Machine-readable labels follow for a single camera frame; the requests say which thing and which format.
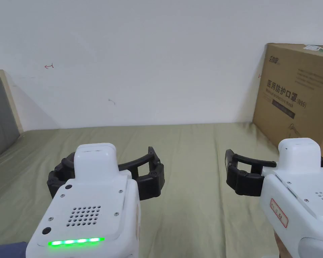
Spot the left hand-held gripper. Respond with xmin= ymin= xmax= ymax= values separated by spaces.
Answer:
xmin=25 ymin=143 xmax=166 ymax=258

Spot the brown cardboard carton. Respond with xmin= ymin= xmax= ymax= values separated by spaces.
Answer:
xmin=252 ymin=43 xmax=323 ymax=165

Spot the person's right hand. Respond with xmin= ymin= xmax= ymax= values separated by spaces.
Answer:
xmin=274 ymin=233 xmax=287 ymax=258

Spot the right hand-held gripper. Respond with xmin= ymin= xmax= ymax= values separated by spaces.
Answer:
xmin=225 ymin=138 xmax=323 ymax=258

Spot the grey padded headboard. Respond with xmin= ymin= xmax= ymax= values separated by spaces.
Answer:
xmin=0 ymin=70 xmax=24 ymax=163

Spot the bed with pale green sheet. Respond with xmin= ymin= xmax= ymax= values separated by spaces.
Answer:
xmin=0 ymin=122 xmax=286 ymax=258

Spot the dark blue shirt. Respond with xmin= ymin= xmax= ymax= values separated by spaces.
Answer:
xmin=0 ymin=241 xmax=28 ymax=258

